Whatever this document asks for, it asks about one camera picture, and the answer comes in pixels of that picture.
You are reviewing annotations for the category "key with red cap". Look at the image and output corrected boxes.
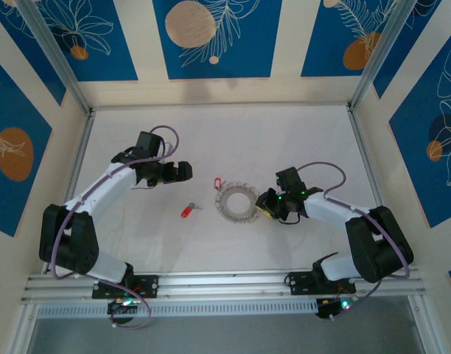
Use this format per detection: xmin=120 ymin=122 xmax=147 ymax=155
xmin=180 ymin=201 xmax=204 ymax=219

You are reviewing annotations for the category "round metal keyring disc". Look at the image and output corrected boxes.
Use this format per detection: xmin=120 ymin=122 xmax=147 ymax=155
xmin=214 ymin=180 xmax=259 ymax=224

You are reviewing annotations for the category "aluminium table back rail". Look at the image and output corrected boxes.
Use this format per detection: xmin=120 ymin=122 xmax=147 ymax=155
xmin=89 ymin=104 xmax=354 ymax=112

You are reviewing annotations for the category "aluminium table side rail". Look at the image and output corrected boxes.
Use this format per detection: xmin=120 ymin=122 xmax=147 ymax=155
xmin=61 ymin=109 xmax=97 ymax=276
xmin=347 ymin=105 xmax=396 ymax=229

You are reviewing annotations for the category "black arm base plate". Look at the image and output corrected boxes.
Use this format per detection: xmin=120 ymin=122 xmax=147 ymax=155
xmin=91 ymin=274 xmax=160 ymax=300
xmin=287 ymin=271 xmax=357 ymax=296

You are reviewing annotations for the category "aluminium mounting rail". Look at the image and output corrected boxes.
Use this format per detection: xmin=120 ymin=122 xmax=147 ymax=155
xmin=21 ymin=271 xmax=425 ymax=305

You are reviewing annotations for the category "slotted grey cable duct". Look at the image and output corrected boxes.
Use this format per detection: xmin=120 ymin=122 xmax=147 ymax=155
xmin=35 ymin=299 xmax=321 ymax=320

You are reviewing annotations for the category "blue floral wall panel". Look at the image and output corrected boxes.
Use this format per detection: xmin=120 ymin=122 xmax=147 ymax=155
xmin=372 ymin=0 xmax=451 ymax=100
xmin=0 ymin=0 xmax=67 ymax=108
xmin=153 ymin=0 xmax=284 ymax=80
xmin=301 ymin=0 xmax=399 ymax=78
xmin=389 ymin=35 xmax=451 ymax=229
xmin=35 ymin=0 xmax=139 ymax=83
xmin=0 ymin=53 xmax=53 ymax=237

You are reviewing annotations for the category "aluminium frame post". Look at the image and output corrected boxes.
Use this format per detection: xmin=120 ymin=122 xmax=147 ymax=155
xmin=15 ymin=0 xmax=93 ymax=116
xmin=347 ymin=0 xmax=421 ymax=112

